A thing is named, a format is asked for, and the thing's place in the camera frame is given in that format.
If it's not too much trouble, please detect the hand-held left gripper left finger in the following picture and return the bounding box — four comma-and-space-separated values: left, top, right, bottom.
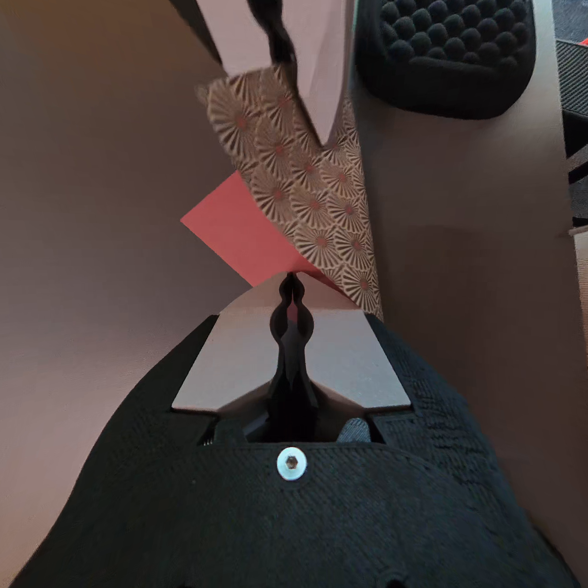
171, 271, 294, 413

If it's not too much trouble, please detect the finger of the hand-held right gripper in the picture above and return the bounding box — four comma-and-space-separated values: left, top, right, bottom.
275, 0, 355, 148
199, 0, 295, 76

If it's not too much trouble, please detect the black mesh chair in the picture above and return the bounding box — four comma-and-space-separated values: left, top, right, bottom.
555, 37, 588, 228

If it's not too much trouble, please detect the black textured armrest pad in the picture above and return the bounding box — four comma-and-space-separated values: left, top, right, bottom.
354, 0, 537, 121

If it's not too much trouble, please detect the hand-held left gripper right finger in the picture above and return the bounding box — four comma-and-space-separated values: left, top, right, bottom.
292, 271, 412, 412

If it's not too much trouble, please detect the brown fan pattern origami paper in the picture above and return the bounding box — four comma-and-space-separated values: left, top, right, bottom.
180, 64, 386, 321

